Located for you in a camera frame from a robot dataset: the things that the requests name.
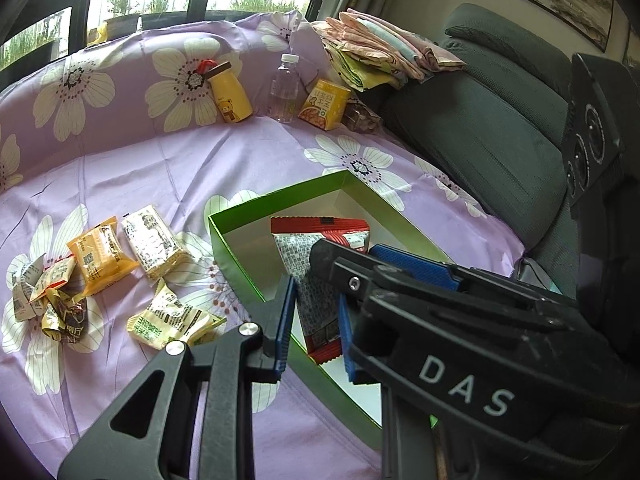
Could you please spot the yellow green snack packet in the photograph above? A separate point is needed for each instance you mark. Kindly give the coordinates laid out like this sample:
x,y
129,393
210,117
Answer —
x,y
165,317

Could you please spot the pile of small candy packets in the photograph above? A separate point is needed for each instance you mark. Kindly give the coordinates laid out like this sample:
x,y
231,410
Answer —
x,y
45,300

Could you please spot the grey sofa cushion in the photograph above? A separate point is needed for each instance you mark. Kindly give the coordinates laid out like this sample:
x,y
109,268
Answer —
x,y
475,125

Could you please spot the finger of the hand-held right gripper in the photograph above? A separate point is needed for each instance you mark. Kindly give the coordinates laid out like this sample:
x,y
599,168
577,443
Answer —
x,y
345,272
415,265

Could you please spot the clear water bottle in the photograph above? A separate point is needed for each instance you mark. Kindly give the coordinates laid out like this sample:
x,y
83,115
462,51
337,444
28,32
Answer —
x,y
285,90

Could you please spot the small yellow object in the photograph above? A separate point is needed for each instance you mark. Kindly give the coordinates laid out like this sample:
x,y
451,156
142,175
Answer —
x,y
99,34

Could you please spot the clear plastic nut container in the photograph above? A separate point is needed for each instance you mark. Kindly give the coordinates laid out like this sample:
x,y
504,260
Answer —
x,y
362,117

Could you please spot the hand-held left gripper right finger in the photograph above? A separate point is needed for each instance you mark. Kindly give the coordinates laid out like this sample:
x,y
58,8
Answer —
x,y
349,340

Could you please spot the cream snack packet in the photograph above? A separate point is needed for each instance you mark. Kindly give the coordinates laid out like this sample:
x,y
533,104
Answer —
x,y
152,247

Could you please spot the yellow carton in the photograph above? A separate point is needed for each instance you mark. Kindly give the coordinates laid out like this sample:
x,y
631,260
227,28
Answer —
x,y
322,105

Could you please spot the red ribbed-edge snack packet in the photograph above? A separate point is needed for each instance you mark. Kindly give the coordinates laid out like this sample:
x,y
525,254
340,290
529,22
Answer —
x,y
305,280

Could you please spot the orange snack packet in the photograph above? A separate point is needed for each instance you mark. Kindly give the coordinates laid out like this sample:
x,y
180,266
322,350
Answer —
x,y
100,260

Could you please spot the purple floral blanket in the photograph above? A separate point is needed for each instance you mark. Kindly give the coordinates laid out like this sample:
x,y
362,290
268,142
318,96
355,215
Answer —
x,y
150,170

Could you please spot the yellow bear print bottle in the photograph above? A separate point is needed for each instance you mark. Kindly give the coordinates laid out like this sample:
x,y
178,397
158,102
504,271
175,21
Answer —
x,y
230,100

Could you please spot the yellow patterned folded cloth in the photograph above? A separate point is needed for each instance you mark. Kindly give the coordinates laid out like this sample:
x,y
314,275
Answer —
x,y
360,70

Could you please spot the green cardboard box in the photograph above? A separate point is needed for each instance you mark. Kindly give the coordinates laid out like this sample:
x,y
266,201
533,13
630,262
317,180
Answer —
x,y
310,205

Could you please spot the black flower pot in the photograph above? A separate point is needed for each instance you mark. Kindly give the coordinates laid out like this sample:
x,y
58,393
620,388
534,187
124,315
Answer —
x,y
122,24

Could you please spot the pink folded bed sheets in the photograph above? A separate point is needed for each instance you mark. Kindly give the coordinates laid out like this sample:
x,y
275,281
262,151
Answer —
x,y
400,40

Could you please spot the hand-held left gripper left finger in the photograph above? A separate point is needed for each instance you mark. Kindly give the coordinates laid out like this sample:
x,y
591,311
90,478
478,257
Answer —
x,y
285,325

